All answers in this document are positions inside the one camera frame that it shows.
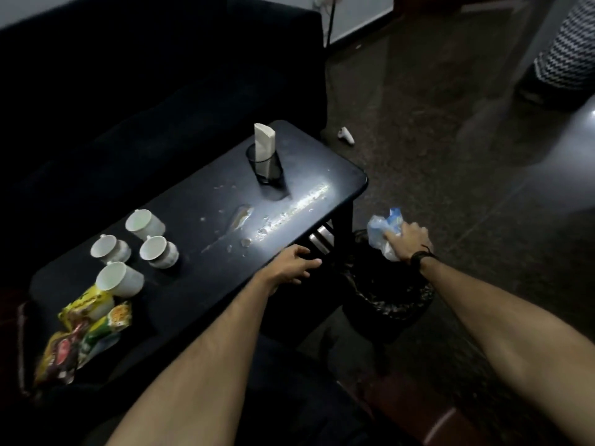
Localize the person's right hand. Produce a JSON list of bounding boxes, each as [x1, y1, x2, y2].
[[383, 221, 434, 265]]

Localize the person's left hand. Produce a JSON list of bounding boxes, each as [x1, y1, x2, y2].
[[258, 244, 323, 293]]

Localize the clear plastic bag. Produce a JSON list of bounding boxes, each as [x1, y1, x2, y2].
[[367, 207, 404, 263]]

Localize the person's left forearm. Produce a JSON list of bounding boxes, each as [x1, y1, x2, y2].
[[105, 273, 280, 446]]

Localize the person's right forearm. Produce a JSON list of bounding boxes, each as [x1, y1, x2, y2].
[[420, 259, 595, 446]]

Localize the black wristband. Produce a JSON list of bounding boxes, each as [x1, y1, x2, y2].
[[409, 245, 440, 275]]

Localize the liquid spill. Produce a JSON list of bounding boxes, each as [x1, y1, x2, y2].
[[200, 181, 332, 254]]

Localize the bin with black liner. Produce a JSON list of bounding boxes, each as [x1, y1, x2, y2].
[[342, 229, 436, 345]]

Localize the black mesh holder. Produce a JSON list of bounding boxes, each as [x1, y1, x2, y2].
[[245, 143, 284, 186]]

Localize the black coffee table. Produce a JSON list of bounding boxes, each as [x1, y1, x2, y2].
[[29, 120, 369, 400]]

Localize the person's dark trousers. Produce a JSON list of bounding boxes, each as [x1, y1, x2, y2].
[[84, 336, 421, 446]]

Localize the white folded paper napkins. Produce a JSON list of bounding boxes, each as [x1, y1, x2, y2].
[[253, 123, 276, 180]]

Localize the white ceramic cup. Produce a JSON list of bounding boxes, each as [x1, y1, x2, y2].
[[125, 209, 166, 241], [139, 235, 180, 269], [95, 261, 146, 298], [90, 234, 132, 265]]

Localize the reddish brown seat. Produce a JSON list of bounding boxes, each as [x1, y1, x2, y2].
[[365, 370, 493, 446]]

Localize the green and yellow snack packet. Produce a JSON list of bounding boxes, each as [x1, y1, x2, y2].
[[76, 301, 134, 368]]

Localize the black fabric sofa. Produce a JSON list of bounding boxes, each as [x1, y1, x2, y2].
[[0, 0, 327, 293]]

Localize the dark red snack packet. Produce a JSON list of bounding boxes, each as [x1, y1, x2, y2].
[[33, 320, 92, 386]]

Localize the thin dark cable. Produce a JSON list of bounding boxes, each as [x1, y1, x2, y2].
[[324, 0, 338, 48]]

